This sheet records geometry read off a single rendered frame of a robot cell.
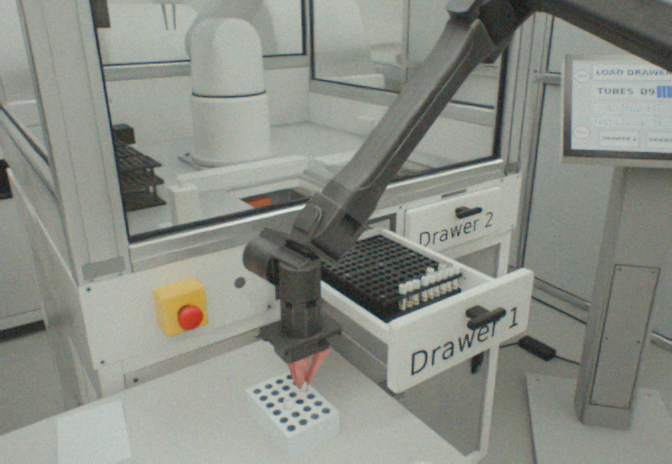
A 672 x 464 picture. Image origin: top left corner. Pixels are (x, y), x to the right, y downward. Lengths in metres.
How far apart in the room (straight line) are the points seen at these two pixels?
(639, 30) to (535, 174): 2.18
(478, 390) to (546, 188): 1.40
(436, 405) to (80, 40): 1.19
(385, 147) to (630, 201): 1.10
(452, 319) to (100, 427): 0.52
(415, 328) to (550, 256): 2.17
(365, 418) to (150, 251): 0.41
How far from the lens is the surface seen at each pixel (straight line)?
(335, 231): 0.73
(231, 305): 1.00
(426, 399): 1.51
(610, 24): 0.74
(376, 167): 0.74
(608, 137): 1.61
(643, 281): 1.85
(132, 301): 0.93
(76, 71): 0.83
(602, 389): 2.03
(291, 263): 0.73
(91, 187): 0.86
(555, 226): 2.85
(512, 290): 0.91
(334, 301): 0.90
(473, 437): 1.77
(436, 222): 1.22
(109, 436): 0.87
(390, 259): 1.00
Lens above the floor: 1.32
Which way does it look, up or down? 21 degrees down
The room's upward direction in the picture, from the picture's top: 1 degrees counter-clockwise
